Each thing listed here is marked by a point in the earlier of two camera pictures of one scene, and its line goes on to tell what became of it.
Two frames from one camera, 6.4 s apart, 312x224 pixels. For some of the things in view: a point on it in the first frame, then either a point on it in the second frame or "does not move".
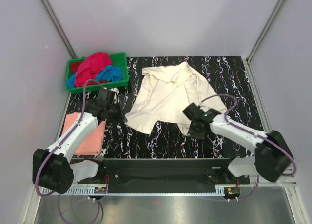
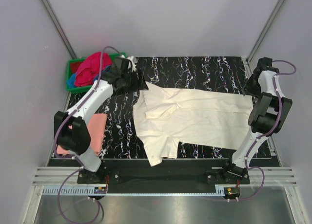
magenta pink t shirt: (91, 67) does not move
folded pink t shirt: (93, 144) does not move
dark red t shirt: (74, 66) does not move
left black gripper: (120, 119) to (140, 84)
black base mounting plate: (163, 176) does not move
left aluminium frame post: (56, 24) does not move
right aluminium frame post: (267, 25) does not move
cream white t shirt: (165, 91) to (166, 118)
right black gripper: (191, 133) to (247, 88)
